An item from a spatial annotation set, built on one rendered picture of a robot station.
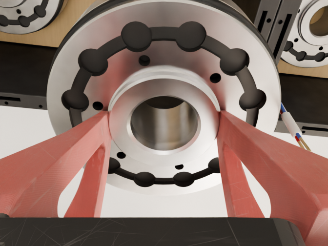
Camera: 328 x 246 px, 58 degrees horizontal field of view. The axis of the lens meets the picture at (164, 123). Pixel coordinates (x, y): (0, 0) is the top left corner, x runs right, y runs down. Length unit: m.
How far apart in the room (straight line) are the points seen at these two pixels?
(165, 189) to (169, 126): 0.03
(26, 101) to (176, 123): 0.17
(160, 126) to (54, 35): 0.23
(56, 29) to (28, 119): 0.28
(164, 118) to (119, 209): 0.60
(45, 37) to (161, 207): 0.50
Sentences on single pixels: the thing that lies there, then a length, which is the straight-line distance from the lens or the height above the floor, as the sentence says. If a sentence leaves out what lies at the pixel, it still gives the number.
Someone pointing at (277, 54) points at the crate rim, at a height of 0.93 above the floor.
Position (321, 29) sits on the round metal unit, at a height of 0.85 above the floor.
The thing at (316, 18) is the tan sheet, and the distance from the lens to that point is 0.37.
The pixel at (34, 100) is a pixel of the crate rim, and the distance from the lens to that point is 0.28.
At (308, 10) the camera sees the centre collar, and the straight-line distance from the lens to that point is 0.32.
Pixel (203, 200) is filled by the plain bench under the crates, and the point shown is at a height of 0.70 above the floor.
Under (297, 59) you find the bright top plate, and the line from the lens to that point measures 0.35.
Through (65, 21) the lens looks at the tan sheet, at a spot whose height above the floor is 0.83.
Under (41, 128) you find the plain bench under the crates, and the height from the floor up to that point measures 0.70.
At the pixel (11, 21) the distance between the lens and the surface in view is 0.34.
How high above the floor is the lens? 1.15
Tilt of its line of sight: 54 degrees down
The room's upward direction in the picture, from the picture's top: 179 degrees clockwise
